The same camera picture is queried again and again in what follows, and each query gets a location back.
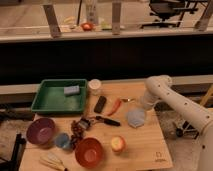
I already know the light blue towel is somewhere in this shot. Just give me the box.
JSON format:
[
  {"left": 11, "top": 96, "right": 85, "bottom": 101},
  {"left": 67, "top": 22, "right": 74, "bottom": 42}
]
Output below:
[{"left": 126, "top": 109, "right": 146, "bottom": 128}]

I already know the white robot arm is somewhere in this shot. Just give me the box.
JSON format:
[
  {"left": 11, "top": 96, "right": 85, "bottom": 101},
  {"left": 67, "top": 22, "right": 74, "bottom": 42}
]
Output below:
[{"left": 140, "top": 75, "right": 213, "bottom": 171}]

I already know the black rectangular remote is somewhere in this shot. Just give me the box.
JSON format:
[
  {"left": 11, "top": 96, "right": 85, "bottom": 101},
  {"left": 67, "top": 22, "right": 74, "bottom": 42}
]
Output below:
[{"left": 94, "top": 96, "right": 107, "bottom": 113}]

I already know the red chili pepper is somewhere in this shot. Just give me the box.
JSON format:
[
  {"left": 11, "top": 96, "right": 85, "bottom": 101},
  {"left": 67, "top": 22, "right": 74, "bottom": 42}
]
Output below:
[{"left": 107, "top": 98, "right": 122, "bottom": 116}]

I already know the metal spoon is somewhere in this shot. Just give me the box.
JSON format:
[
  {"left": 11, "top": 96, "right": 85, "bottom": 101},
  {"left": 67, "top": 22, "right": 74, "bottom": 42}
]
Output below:
[{"left": 121, "top": 98, "right": 135, "bottom": 103}]

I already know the blue sponge block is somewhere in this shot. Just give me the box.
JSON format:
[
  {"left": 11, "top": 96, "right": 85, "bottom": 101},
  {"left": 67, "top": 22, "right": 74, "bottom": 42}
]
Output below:
[{"left": 64, "top": 86, "right": 80, "bottom": 95}]

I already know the small metal clip tool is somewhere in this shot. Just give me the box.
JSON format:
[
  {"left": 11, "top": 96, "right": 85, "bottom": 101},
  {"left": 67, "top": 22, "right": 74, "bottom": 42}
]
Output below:
[{"left": 78, "top": 118, "right": 91, "bottom": 130}]

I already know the dark red grape bunch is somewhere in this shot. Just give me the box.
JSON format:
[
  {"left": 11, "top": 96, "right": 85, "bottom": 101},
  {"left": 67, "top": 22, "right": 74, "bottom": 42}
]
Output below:
[{"left": 70, "top": 121, "right": 84, "bottom": 149}]

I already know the green plastic tray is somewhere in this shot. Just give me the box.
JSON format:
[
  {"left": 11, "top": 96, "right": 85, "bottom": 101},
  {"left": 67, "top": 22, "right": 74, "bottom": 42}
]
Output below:
[{"left": 31, "top": 79, "right": 87, "bottom": 114}]

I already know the red yellow apple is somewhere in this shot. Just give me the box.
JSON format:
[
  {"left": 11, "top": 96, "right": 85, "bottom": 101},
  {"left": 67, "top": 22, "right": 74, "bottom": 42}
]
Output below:
[{"left": 110, "top": 136, "right": 126, "bottom": 153}]

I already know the red fruit on shelf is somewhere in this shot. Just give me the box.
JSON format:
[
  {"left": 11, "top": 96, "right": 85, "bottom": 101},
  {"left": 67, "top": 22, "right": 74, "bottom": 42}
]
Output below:
[{"left": 81, "top": 22, "right": 94, "bottom": 31}]

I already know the red orange bowl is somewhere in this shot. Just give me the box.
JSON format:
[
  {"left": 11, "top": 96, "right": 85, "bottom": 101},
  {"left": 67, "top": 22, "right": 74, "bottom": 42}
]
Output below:
[{"left": 75, "top": 137, "right": 103, "bottom": 169}]

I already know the small blue cup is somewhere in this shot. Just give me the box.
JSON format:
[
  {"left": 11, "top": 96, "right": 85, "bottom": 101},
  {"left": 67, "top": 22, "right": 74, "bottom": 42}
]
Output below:
[{"left": 54, "top": 133, "right": 70, "bottom": 150}]

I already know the purple bowl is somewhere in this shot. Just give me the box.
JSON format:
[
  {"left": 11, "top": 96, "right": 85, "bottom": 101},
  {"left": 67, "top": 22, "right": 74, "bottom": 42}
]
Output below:
[{"left": 26, "top": 118, "right": 55, "bottom": 145}]

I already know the black stand base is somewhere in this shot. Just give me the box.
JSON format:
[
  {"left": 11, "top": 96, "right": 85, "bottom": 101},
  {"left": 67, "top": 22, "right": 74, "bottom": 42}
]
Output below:
[{"left": 176, "top": 121, "right": 199, "bottom": 138}]

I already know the black office chair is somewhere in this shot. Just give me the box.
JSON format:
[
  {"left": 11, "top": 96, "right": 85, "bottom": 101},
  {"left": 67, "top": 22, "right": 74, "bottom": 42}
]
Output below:
[{"left": 141, "top": 0, "right": 197, "bottom": 29}]

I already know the black handled knife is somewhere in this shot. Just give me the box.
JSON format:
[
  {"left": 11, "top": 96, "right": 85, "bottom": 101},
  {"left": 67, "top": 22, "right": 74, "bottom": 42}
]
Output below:
[{"left": 95, "top": 116, "right": 121, "bottom": 126}]

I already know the black chair frame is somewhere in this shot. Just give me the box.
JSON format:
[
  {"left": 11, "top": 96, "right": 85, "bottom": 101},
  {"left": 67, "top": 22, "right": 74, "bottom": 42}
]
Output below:
[{"left": 0, "top": 133, "right": 26, "bottom": 171}]

